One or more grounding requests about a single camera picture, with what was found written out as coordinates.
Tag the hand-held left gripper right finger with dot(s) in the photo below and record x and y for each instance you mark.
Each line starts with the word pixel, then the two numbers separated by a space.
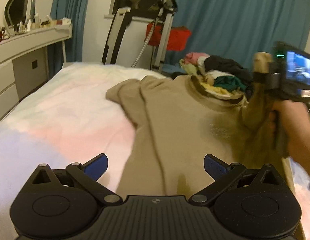
pixel 215 166

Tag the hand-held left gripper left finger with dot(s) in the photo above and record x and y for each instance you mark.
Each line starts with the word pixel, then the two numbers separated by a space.
pixel 96 166

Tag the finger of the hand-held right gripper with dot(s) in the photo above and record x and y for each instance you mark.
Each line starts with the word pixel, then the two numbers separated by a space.
pixel 261 77

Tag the tan printed t-shirt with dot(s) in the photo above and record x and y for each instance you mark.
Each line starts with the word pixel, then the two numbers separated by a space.
pixel 185 130

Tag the person's right forearm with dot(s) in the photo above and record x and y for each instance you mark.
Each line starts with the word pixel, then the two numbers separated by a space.
pixel 307 155

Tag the pile of mixed clothes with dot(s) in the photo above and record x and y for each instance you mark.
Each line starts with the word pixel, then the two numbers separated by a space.
pixel 220 77

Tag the person's right hand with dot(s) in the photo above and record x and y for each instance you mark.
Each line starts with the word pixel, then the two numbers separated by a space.
pixel 292 120

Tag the pastel tie-dye duvet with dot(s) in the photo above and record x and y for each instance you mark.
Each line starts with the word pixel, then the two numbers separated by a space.
pixel 57 120

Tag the wide blue curtain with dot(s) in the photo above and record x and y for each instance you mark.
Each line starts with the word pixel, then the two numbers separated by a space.
pixel 232 17

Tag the red laundry bag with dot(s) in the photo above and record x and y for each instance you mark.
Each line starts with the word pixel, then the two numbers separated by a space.
pixel 178 38

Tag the garment steamer on stand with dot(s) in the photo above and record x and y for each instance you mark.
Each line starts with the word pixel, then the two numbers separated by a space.
pixel 165 17

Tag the white vanity desk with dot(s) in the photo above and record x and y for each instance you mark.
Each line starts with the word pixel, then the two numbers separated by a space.
pixel 19 60

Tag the black and white folded stand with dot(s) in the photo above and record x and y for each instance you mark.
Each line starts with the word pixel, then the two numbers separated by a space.
pixel 114 35

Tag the group of cosmetic bottles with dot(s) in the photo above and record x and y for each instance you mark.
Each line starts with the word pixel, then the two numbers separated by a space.
pixel 32 25

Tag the narrow blue curtain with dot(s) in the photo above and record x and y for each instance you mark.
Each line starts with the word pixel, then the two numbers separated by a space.
pixel 69 10

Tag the wavy black-framed mirror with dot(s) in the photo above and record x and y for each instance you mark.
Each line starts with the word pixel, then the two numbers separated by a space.
pixel 17 7

